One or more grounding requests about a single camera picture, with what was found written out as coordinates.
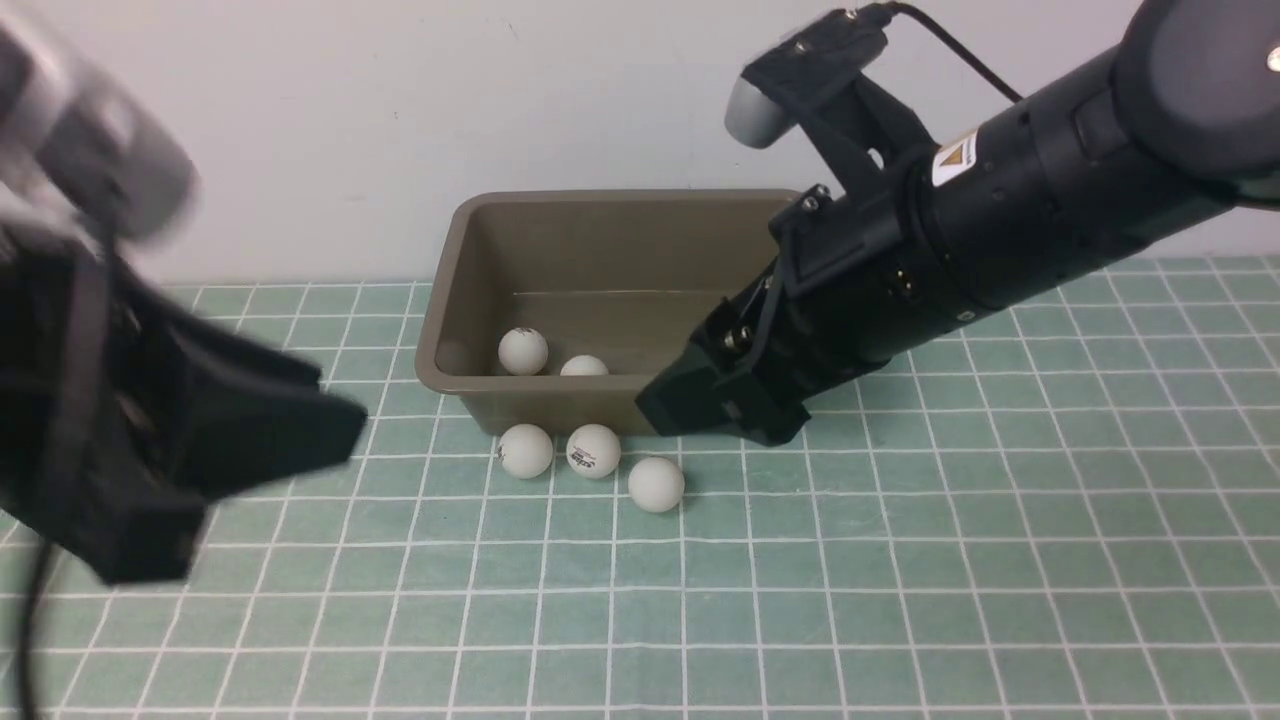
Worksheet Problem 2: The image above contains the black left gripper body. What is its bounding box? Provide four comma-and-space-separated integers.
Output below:
3, 240, 328, 585

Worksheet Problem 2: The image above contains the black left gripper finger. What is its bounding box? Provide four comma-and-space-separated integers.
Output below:
175, 388, 369, 501
172, 310, 323, 388

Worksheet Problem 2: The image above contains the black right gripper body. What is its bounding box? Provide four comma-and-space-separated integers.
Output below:
690, 190, 961, 446

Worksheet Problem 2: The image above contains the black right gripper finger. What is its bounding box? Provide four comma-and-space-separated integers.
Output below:
635, 350, 769, 438

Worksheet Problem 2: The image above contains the plain white ball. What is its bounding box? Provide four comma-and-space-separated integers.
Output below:
627, 456, 685, 514

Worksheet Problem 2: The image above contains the white logo ball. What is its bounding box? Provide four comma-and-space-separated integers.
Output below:
495, 424, 556, 480
564, 424, 621, 480

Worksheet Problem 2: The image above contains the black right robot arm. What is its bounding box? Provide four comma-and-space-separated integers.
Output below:
635, 1, 1279, 447

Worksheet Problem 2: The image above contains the olive plastic bin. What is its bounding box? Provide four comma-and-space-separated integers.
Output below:
415, 190, 795, 436

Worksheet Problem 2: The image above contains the green checkered tablecloth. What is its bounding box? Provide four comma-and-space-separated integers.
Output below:
36, 258, 1279, 719

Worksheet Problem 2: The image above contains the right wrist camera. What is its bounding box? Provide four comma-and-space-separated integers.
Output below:
724, 3, 940, 193

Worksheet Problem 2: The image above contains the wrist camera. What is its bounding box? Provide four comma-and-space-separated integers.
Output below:
724, 3, 940, 193
1, 1, 198, 243

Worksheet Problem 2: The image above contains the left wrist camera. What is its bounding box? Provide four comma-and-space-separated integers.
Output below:
1, 1, 198, 243

